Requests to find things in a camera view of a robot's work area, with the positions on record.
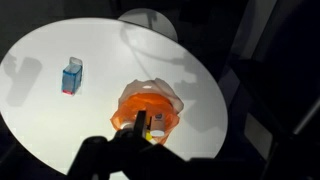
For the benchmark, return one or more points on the small yellow item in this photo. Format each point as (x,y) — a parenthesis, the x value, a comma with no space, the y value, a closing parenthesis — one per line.
(147,135)

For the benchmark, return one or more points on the blue transparent container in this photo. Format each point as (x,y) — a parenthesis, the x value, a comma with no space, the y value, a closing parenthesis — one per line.
(71,79)

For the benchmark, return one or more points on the white round table base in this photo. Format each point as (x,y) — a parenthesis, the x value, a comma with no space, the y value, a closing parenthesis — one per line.
(146,21)

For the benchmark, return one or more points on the small white capped bottle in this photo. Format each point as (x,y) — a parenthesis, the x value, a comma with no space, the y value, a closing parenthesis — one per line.
(127,126)

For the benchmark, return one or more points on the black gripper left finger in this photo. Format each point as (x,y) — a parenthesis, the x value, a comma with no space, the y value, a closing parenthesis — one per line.
(91,156)

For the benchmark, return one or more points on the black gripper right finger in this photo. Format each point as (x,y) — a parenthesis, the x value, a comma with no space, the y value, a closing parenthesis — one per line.
(140,121)

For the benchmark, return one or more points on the orange plastic bag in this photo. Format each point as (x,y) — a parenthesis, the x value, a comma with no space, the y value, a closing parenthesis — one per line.
(156,103)

